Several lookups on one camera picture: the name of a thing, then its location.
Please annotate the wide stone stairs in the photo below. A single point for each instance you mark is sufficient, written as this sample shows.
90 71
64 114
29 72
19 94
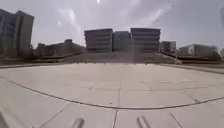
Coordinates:
126 57

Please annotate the pale concrete slab plaza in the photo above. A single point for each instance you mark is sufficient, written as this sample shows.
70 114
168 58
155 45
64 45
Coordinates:
110 83

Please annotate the dark twin-block building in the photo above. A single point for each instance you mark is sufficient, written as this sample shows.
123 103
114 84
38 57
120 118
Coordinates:
100 40

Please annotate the low dark building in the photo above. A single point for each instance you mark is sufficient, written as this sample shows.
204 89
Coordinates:
60 49

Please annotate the small grey building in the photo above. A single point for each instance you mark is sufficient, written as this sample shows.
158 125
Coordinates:
167 46

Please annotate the robot's own part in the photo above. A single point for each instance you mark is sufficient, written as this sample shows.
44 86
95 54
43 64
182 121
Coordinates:
78 123
143 122

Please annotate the low pale building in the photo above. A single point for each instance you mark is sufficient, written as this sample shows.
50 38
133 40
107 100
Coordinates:
198 50

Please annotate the tall grey building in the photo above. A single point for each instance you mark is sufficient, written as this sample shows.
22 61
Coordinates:
15 33

